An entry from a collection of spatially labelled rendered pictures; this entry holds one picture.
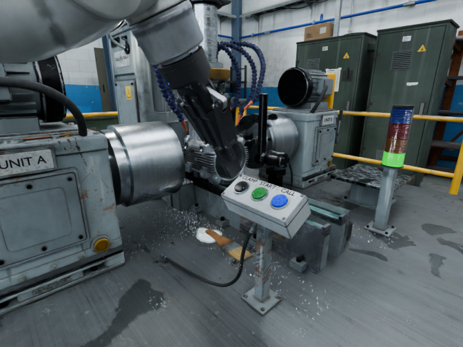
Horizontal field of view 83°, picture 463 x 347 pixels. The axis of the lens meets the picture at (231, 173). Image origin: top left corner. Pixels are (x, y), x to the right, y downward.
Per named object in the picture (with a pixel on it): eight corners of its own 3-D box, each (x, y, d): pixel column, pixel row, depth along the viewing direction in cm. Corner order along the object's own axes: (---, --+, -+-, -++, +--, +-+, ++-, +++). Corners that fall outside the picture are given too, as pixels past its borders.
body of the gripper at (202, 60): (213, 40, 38) (235, 98, 43) (181, 47, 44) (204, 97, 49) (174, 64, 35) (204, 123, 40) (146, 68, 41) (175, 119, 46)
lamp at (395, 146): (380, 151, 84) (383, 137, 82) (387, 149, 88) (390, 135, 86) (402, 154, 79) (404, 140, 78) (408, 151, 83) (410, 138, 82)
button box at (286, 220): (227, 210, 59) (218, 193, 56) (247, 188, 62) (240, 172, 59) (291, 240, 47) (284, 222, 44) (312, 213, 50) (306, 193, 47)
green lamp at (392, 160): (378, 164, 85) (380, 151, 84) (385, 162, 89) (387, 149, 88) (399, 169, 81) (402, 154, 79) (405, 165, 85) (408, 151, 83)
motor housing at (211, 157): (181, 177, 108) (178, 131, 103) (217, 168, 120) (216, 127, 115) (211, 190, 94) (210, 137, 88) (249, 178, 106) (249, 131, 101)
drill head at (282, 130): (219, 166, 124) (218, 113, 117) (274, 153, 151) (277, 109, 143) (258, 180, 107) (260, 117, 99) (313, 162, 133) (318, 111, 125)
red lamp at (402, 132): (383, 137, 82) (385, 122, 81) (390, 135, 86) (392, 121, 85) (404, 140, 78) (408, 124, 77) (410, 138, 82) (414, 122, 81)
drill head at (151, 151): (54, 206, 82) (36, 125, 74) (161, 181, 105) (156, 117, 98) (74, 239, 64) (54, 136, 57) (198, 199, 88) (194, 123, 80)
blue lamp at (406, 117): (385, 122, 81) (388, 107, 80) (392, 121, 85) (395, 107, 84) (408, 124, 77) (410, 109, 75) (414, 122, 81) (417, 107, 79)
